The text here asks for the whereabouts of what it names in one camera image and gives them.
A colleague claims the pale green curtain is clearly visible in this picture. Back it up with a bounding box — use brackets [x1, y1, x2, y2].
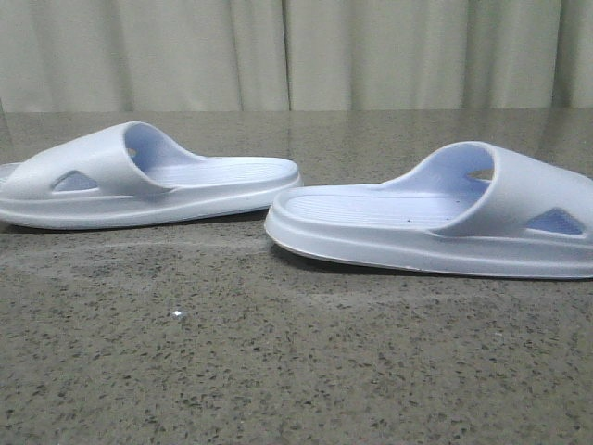
[1, 1, 592, 112]

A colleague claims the light blue left-side slipper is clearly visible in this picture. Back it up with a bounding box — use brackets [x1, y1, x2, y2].
[1, 121, 302, 230]

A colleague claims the light blue right-side slipper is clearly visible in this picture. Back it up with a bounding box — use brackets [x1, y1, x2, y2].
[265, 141, 592, 279]

